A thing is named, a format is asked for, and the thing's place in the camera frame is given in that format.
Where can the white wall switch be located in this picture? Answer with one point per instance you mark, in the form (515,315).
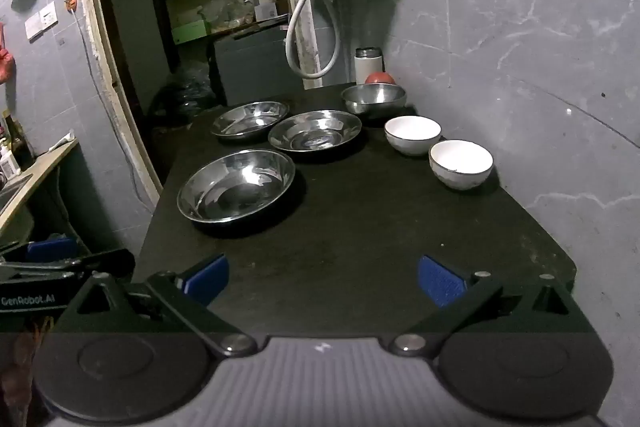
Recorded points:
(48,15)

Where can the orange wall hook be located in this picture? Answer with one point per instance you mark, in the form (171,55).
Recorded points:
(70,1)

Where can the dark bottle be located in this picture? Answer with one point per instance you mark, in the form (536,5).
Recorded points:
(12,132)

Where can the red hanging cloth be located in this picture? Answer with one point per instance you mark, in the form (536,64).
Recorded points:
(5,62)

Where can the white ceramic bowl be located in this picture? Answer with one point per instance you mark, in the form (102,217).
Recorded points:
(412,134)
(460,164)

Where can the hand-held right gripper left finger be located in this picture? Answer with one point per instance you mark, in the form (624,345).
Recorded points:
(207,279)

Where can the yellow-green box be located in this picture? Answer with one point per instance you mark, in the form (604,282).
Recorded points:
(190,32)

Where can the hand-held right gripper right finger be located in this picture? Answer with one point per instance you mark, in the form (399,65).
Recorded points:
(440,279)

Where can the kitchen counter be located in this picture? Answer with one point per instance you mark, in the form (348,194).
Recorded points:
(40,172)

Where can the grey cabinet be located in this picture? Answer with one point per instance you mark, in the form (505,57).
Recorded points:
(255,67)

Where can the cream door frame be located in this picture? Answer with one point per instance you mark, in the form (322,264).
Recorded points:
(100,47)

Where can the person's left hand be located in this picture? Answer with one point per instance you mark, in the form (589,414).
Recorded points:
(22,357)

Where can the white wall socket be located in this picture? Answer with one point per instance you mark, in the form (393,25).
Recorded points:
(35,30)

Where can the red ball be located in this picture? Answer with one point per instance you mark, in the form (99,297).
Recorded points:
(379,78)

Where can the white jar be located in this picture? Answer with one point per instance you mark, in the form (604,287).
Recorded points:
(7,164)

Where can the white thermos bottle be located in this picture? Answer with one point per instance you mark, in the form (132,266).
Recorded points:
(367,67)

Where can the steel bowl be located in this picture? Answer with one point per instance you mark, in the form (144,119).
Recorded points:
(372,99)
(315,132)
(250,119)
(235,187)

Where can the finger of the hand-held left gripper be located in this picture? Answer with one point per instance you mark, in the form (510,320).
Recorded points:
(50,249)
(110,262)

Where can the white rag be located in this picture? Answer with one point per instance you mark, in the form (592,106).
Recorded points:
(62,141)

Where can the black plastic bag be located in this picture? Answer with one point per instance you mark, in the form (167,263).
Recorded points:
(185,97)

